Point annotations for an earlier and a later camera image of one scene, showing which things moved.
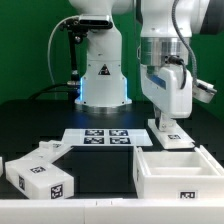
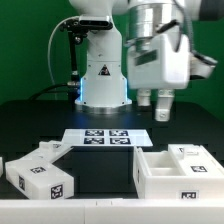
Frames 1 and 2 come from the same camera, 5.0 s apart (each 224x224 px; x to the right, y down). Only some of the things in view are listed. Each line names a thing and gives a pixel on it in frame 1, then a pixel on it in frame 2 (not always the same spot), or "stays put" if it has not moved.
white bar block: [174, 139] -> [195, 160]
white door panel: [48, 152] stays put
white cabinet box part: [40, 180] stays put
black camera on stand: [77, 28] stays put
